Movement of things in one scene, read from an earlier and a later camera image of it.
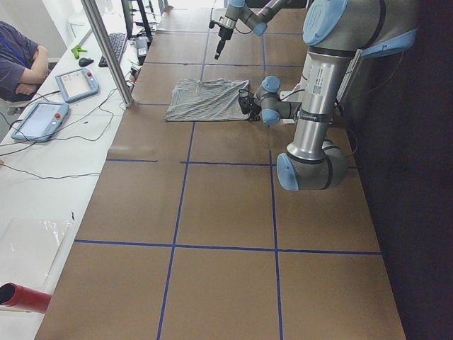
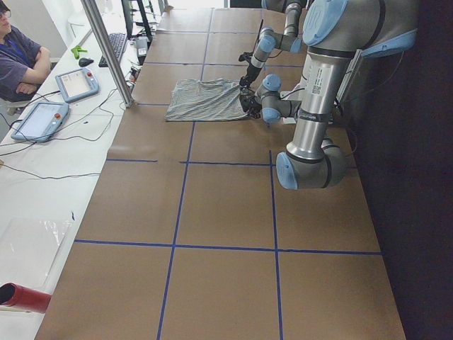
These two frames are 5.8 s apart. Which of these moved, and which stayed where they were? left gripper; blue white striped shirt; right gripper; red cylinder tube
Moved: right gripper
Stayed: left gripper; blue white striped shirt; red cylinder tube
